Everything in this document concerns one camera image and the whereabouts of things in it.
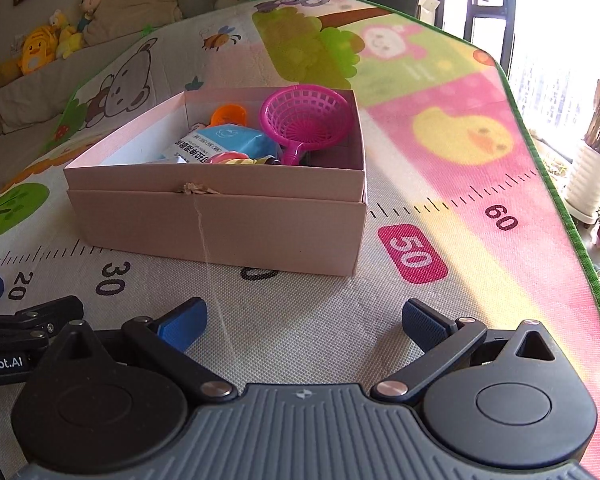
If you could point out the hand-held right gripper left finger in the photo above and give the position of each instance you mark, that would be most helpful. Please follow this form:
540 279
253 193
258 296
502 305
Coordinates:
182 322

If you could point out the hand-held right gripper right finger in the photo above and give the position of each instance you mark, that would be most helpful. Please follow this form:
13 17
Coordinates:
425 322

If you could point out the pink cardboard box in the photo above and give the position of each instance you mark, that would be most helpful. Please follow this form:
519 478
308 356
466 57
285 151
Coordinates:
205 230

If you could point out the orange pumpkin toy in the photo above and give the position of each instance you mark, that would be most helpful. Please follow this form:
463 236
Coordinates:
227 114

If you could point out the pink plastic strainer scoop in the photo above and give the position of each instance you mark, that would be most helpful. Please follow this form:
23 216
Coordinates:
305 115

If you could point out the cartoon animal printed mat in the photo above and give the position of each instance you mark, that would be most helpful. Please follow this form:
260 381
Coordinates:
455 260

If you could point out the beige sofa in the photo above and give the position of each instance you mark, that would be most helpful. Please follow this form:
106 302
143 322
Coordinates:
25 105

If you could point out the blue snack packet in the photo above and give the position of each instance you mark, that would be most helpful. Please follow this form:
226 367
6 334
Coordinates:
230 140

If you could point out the plant in white pot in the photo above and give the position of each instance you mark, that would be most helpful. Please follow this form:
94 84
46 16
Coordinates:
592 170

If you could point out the large yellow duck plush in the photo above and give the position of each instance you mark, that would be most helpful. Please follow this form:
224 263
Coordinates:
37 52

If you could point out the small yellow duck plush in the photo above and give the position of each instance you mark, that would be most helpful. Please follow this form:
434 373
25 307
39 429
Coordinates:
65 32

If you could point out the small doll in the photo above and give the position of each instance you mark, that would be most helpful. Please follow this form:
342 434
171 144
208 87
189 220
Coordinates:
89 7

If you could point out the black metal rack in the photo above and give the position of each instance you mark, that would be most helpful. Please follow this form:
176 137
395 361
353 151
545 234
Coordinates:
485 10

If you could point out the beige pillow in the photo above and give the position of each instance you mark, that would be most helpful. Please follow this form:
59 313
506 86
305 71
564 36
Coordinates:
135 5

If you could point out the white paper sheet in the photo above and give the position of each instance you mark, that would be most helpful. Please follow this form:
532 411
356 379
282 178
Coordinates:
426 2

